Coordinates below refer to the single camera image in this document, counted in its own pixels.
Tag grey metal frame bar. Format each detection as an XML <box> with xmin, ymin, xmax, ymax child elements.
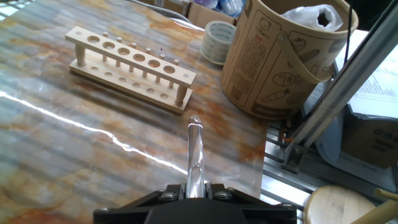
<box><xmin>281</xmin><ymin>0</ymin><xmax>398</xmax><ymax>172</ymax></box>

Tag white paper sheets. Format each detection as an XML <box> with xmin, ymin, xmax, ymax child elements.
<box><xmin>334</xmin><ymin>29</ymin><xmax>398</xmax><ymax>121</ymax></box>

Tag thin dark hanging cable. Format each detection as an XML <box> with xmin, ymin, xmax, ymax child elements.
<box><xmin>343</xmin><ymin>0</ymin><xmax>354</xmax><ymax>65</ymax></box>

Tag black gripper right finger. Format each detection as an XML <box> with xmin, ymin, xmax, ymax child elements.
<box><xmin>205</xmin><ymin>182</ymin><xmax>298</xmax><ymax>224</ymax></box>

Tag white plastic bag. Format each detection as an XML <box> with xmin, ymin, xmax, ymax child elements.
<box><xmin>280</xmin><ymin>4</ymin><xmax>344</xmax><ymax>33</ymax></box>

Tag orange wire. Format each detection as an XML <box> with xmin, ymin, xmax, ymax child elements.
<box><xmin>278</xmin><ymin>119</ymin><xmax>295</xmax><ymax>144</ymax></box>

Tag cardboard box black print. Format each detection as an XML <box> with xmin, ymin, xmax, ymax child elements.
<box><xmin>340</xmin><ymin>114</ymin><xmax>398</xmax><ymax>169</ymax></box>

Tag wooden mug tree stand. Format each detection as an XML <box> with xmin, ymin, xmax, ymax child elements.
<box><xmin>303</xmin><ymin>185</ymin><xmax>398</xmax><ymax>224</ymax></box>

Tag clear glass test tube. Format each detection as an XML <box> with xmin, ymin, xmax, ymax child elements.
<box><xmin>185</xmin><ymin>114</ymin><xmax>205</xmax><ymax>199</ymax></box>

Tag wooden test tube rack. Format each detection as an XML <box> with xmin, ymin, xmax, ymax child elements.
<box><xmin>64</xmin><ymin>26</ymin><xmax>197</xmax><ymax>115</ymax></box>

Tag pale grey blue container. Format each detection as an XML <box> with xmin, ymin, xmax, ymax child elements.
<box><xmin>303</xmin><ymin>82</ymin><xmax>346</xmax><ymax>166</ymax></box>

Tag blue plastic bag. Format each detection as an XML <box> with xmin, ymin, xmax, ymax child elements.
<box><xmin>192</xmin><ymin>0</ymin><xmax>247</xmax><ymax>18</ymax></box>

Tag grey tape roll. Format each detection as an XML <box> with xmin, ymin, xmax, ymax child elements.
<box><xmin>200</xmin><ymin>21</ymin><xmax>237</xmax><ymax>65</ymax></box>

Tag printed beige paper bucket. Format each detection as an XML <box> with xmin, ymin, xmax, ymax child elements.
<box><xmin>221</xmin><ymin>0</ymin><xmax>359</xmax><ymax>121</ymax></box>

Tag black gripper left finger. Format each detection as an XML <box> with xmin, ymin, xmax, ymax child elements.
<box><xmin>93</xmin><ymin>183</ymin><xmax>187</xmax><ymax>224</ymax></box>

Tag orange marble pattern mat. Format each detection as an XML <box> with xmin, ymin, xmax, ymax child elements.
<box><xmin>0</xmin><ymin>0</ymin><xmax>269</xmax><ymax>202</ymax></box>

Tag plain brown cardboard box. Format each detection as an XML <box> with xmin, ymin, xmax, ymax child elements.
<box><xmin>183</xmin><ymin>1</ymin><xmax>239</xmax><ymax>29</ymax></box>

